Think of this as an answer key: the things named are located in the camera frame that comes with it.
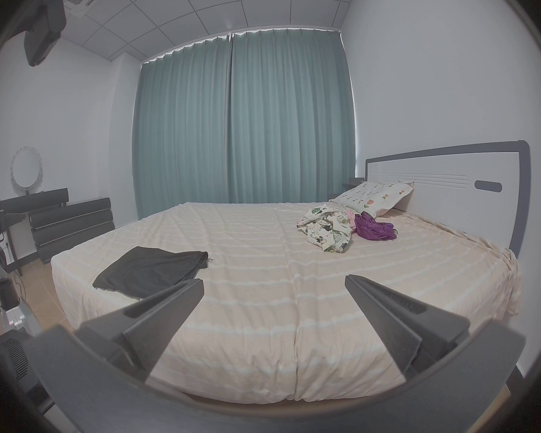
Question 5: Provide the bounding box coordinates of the bed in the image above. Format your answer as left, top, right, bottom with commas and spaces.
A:
50, 140, 532, 402

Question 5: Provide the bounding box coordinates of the grey bedside table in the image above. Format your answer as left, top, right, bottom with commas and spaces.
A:
328, 178, 366, 202

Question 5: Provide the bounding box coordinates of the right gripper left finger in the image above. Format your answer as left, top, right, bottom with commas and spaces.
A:
78, 278, 205, 381

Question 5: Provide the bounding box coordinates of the purple garment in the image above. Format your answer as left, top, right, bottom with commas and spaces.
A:
354, 211, 399, 243

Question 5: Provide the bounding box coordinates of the white printed pyjama garment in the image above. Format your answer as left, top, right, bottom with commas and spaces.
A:
296, 203, 356, 254

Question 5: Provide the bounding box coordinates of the black dressing table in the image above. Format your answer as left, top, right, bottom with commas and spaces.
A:
0, 188, 69, 278

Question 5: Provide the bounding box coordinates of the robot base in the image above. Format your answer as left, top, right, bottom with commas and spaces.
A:
0, 296, 43, 405

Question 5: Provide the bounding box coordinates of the white printed pillow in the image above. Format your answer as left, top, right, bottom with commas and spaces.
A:
331, 180, 414, 219

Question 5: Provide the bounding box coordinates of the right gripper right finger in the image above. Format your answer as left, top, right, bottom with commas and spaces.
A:
344, 274, 471, 376

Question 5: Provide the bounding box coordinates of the round white mirror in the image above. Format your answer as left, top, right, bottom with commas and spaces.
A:
10, 147, 43, 195

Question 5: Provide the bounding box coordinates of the blue-green curtain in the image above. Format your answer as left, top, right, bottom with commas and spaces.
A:
229, 27, 358, 204
133, 32, 233, 220

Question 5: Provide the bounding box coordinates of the black chest of drawers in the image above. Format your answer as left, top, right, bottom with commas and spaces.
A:
28, 197, 115, 264

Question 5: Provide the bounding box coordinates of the black T-shirt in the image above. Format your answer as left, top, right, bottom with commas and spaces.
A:
92, 246, 217, 299

